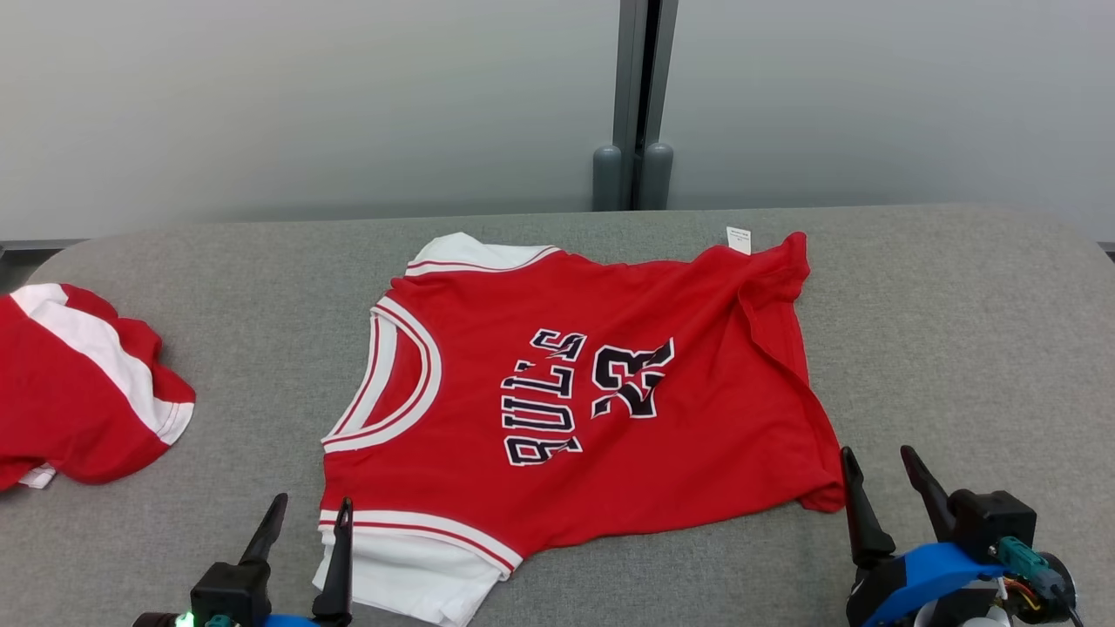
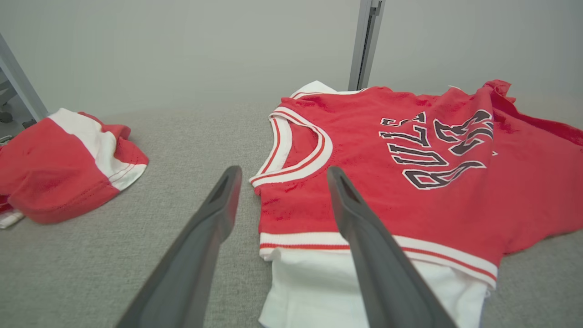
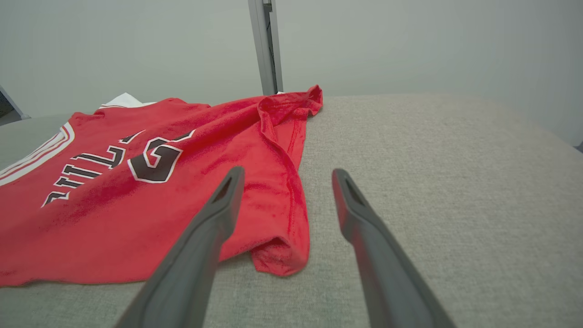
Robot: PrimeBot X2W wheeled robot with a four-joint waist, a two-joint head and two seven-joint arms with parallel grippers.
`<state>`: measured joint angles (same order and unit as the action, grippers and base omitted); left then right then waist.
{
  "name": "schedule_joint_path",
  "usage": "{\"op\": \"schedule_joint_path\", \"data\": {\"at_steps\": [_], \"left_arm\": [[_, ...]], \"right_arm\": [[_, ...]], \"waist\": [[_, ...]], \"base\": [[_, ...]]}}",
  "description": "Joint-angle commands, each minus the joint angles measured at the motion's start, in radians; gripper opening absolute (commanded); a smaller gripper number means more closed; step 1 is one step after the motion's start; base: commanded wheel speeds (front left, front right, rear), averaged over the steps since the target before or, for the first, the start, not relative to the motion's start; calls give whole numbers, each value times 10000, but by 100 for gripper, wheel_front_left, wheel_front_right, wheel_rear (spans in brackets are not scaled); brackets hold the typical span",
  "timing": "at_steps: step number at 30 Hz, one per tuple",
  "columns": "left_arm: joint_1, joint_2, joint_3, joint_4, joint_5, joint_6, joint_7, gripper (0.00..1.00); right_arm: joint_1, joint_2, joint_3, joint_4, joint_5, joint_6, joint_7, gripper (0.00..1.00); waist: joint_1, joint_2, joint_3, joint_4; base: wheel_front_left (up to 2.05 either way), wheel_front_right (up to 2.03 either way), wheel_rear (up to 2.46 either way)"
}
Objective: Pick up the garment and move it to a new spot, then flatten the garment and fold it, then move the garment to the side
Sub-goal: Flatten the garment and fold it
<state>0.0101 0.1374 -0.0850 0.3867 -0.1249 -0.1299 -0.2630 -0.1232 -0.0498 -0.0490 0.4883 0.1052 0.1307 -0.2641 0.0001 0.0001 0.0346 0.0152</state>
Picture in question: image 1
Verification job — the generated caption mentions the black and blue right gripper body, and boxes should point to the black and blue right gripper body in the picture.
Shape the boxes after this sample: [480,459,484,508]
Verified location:
[845,542,1010,627]

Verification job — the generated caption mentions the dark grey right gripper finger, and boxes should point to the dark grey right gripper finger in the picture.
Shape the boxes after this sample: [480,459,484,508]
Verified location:
[900,445,953,543]
[841,446,896,571]

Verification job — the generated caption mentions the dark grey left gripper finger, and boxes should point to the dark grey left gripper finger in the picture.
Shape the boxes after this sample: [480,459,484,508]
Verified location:
[240,493,288,567]
[312,497,355,624]

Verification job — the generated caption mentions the red Bulls basketball jersey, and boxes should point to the red Bulls basketball jersey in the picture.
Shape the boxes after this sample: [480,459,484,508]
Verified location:
[312,231,848,627]

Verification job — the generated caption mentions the red white-striped shorts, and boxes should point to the red white-striped shorts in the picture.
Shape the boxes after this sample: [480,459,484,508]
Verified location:
[0,283,197,493]

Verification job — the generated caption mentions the teal plug right camera cable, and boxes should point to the teal plug right camera cable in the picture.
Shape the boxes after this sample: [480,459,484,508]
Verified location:
[997,537,1085,627]

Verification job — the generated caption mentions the grey partition wall post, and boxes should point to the grey partition wall post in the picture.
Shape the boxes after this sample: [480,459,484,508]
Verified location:
[592,0,680,212]

